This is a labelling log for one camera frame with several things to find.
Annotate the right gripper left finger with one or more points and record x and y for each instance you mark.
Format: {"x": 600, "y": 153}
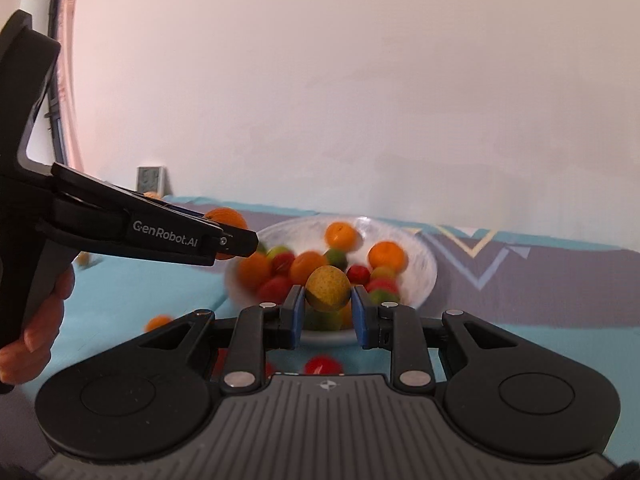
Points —
{"x": 258, "y": 330}

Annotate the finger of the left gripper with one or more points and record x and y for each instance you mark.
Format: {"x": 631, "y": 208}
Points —
{"x": 233, "y": 242}

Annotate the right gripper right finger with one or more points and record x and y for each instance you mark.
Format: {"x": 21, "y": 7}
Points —
{"x": 397, "y": 329}

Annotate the green yellow lime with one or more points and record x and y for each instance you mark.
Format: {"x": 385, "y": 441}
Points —
{"x": 380, "y": 296}

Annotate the large orange tangerine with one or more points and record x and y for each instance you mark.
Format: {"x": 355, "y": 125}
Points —
{"x": 304, "y": 264}

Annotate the brown longan fruit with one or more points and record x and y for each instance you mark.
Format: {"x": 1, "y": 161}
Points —
{"x": 328, "y": 289}
{"x": 383, "y": 273}

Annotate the dark green lime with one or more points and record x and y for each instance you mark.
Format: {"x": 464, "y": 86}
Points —
{"x": 336, "y": 257}

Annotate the yellow pepino melon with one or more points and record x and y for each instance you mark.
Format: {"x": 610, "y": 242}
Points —
{"x": 153, "y": 195}

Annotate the pale green lime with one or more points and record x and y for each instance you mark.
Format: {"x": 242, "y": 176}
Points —
{"x": 278, "y": 250}

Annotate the red tomato with stem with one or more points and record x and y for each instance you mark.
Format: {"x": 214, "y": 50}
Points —
{"x": 358, "y": 274}

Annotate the person left hand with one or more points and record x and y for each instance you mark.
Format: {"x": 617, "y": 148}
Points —
{"x": 26, "y": 358}

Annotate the small brown fruit in tray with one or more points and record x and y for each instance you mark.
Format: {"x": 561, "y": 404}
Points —
{"x": 83, "y": 259}

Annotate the white blue patterned bowl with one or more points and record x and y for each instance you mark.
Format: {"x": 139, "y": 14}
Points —
{"x": 413, "y": 285}

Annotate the white digital clock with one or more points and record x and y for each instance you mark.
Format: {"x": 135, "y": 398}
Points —
{"x": 151, "y": 179}

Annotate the dark window frame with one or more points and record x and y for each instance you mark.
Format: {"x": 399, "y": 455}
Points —
{"x": 54, "y": 113}

